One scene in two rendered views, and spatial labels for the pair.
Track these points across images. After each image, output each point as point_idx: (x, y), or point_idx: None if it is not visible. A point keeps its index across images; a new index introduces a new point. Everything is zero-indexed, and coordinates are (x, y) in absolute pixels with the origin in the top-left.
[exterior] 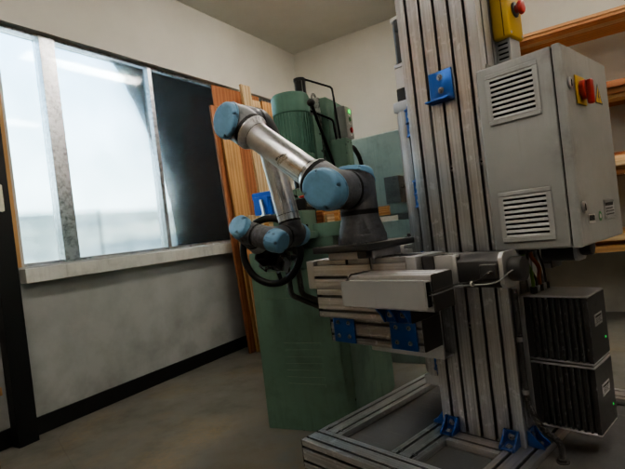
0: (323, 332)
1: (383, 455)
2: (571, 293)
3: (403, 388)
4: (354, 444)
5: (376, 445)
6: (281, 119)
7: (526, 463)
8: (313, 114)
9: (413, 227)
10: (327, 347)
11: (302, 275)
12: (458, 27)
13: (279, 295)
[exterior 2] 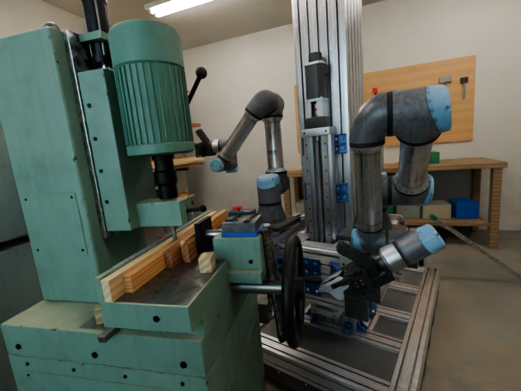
0: (256, 371)
1: (406, 354)
2: None
3: (288, 355)
4: (398, 371)
5: (386, 365)
6: (177, 77)
7: (384, 307)
8: (194, 90)
9: (335, 216)
10: (258, 384)
11: (242, 317)
12: (360, 99)
13: (232, 372)
